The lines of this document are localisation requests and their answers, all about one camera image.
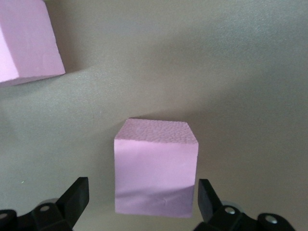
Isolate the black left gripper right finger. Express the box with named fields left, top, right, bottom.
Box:
left=194, top=178, right=295, bottom=231

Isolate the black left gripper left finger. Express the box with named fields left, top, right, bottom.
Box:
left=0, top=177, right=90, bottom=231

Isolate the pink foam block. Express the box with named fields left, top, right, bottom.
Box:
left=113, top=117, right=200, bottom=219
left=0, top=0, right=66, bottom=87

